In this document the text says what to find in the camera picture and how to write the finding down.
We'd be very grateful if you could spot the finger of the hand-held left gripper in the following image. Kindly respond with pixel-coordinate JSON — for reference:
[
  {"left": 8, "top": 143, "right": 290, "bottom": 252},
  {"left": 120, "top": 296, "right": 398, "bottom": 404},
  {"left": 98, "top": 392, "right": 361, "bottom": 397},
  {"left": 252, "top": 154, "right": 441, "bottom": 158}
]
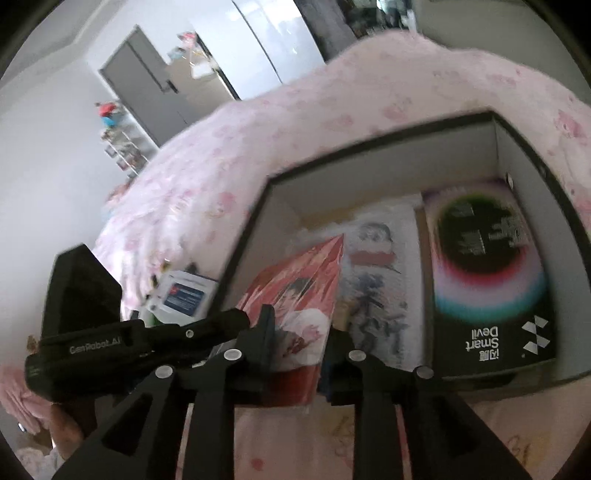
[{"left": 143, "top": 308, "right": 252, "bottom": 360}]

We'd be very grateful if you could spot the pink printed blanket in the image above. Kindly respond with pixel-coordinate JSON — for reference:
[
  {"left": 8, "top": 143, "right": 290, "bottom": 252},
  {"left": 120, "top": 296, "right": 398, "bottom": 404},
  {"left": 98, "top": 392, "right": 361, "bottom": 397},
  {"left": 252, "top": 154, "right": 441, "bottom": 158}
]
[{"left": 92, "top": 32, "right": 591, "bottom": 480}]

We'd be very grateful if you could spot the black box rainbow ring print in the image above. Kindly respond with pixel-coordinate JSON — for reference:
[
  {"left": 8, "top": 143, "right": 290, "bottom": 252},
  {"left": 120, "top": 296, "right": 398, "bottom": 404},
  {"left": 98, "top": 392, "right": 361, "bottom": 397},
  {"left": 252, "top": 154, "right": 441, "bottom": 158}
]
[{"left": 421, "top": 179, "right": 557, "bottom": 379}]

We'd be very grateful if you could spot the white and blue card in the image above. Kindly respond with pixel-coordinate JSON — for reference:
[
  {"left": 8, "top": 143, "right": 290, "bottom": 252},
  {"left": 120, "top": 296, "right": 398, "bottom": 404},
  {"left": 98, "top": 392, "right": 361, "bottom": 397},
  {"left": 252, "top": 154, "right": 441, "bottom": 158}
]
[{"left": 145, "top": 270, "right": 220, "bottom": 324}]

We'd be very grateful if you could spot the black storage box white inside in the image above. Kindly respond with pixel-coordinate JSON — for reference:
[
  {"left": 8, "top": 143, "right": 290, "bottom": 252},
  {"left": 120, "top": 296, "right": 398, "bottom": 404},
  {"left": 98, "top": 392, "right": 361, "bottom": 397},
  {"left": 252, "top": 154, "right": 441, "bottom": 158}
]
[{"left": 210, "top": 110, "right": 591, "bottom": 402}]

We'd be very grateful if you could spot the grey door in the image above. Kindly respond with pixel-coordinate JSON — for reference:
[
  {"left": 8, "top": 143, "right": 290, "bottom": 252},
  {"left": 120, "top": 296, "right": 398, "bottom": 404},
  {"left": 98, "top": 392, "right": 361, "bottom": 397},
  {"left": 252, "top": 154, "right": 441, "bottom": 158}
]
[{"left": 99, "top": 25, "right": 199, "bottom": 146}]

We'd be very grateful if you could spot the white shelf with toys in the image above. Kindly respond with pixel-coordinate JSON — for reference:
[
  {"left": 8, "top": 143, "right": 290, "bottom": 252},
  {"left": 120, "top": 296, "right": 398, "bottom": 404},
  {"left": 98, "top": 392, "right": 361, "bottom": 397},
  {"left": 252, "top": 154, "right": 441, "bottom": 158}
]
[{"left": 95, "top": 102, "right": 160, "bottom": 178}]

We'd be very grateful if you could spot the red printed packet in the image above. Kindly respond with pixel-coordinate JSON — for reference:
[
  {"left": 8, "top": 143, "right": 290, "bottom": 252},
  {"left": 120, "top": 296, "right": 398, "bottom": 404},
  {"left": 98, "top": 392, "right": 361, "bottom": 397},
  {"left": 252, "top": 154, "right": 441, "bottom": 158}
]
[{"left": 233, "top": 233, "right": 346, "bottom": 407}]

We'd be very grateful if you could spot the dark curtain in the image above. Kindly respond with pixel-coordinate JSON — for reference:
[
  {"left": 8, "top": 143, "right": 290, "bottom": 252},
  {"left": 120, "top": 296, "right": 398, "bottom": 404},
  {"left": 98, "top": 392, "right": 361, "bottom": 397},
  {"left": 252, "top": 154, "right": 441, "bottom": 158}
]
[{"left": 295, "top": 0, "right": 411, "bottom": 61}]

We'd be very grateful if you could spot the white packet with black print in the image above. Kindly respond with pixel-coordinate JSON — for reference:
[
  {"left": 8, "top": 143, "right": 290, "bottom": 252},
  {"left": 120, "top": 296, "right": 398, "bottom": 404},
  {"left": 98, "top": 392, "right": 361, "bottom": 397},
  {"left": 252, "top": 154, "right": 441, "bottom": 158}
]
[{"left": 332, "top": 203, "right": 426, "bottom": 374}]

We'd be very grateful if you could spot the beige cabinet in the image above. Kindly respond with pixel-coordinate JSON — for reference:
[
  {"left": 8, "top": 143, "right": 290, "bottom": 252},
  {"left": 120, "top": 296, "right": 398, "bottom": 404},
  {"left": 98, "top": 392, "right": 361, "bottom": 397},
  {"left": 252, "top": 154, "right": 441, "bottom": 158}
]
[{"left": 166, "top": 60, "right": 241, "bottom": 104}]

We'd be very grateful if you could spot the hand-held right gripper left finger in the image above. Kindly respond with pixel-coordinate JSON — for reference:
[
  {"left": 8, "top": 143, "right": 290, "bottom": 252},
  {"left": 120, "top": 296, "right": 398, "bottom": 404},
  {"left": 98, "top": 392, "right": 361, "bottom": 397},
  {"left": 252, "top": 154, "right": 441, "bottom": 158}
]
[{"left": 51, "top": 304, "right": 278, "bottom": 480}]

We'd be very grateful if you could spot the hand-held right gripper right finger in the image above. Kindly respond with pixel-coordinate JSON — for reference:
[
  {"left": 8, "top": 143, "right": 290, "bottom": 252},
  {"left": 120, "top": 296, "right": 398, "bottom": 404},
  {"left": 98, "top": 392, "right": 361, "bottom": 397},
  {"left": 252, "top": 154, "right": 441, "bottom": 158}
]
[{"left": 321, "top": 329, "right": 532, "bottom": 480}]

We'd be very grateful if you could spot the pink cloth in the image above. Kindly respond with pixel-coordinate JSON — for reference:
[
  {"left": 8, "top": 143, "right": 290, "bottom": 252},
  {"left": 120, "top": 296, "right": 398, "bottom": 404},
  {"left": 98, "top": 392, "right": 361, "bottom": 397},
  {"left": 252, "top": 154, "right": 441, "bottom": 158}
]
[{"left": 0, "top": 364, "right": 54, "bottom": 437}]

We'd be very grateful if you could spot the grey headboard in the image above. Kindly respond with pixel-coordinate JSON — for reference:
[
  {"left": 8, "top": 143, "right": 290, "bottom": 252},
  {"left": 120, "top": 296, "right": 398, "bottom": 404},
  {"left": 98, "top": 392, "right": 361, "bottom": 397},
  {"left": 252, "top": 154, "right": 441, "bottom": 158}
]
[{"left": 411, "top": 0, "right": 587, "bottom": 107}]

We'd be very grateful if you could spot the white wardrobe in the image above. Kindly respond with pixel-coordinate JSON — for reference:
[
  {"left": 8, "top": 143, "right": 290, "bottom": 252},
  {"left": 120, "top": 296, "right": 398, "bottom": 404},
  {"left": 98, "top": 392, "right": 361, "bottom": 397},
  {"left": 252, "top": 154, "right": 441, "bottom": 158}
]
[{"left": 194, "top": 0, "right": 324, "bottom": 100}]

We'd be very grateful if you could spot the person's left hand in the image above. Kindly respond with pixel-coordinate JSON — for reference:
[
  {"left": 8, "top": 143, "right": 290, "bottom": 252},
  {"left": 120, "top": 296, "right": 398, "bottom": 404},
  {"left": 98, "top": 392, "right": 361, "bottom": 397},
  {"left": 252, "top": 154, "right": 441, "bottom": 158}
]
[{"left": 48, "top": 401, "right": 90, "bottom": 462}]

